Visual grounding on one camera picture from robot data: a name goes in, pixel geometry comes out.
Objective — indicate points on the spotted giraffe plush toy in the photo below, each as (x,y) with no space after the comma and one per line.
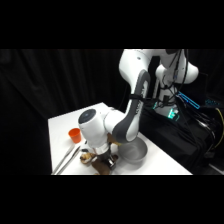
(86,157)

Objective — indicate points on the yellow wrist attachment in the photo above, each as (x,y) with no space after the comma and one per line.
(114,140)

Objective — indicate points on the brown deer plush toy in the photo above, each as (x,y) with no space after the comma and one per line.
(101,168)

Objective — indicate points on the orange plastic cup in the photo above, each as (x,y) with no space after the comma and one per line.
(74,135)

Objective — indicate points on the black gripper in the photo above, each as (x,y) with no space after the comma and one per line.
(105,155)

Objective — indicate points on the blue lit device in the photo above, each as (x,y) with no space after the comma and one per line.
(188,100)

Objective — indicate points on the grey bowl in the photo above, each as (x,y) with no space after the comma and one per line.
(135,152)

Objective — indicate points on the silver metal tongs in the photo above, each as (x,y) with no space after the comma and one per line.
(66,161)

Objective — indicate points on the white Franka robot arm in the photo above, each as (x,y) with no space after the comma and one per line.
(133,110)

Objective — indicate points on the black curtain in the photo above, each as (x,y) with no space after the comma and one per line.
(40,90)

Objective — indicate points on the black cloth covered stand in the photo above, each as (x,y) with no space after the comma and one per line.
(173,136)

